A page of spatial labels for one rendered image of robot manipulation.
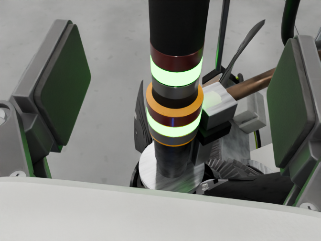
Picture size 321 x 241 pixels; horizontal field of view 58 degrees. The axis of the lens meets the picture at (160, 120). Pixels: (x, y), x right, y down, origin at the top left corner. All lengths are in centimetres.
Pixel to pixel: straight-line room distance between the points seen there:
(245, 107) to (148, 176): 49
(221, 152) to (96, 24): 253
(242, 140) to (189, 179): 49
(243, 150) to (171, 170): 50
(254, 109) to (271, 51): 208
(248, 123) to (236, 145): 7
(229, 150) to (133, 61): 196
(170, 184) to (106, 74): 224
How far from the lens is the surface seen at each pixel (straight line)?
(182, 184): 30
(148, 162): 31
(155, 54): 18
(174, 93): 19
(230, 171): 63
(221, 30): 17
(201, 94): 22
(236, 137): 77
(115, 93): 236
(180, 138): 23
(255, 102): 80
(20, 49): 301
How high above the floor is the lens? 173
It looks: 54 degrees down
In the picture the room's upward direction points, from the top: 1 degrees counter-clockwise
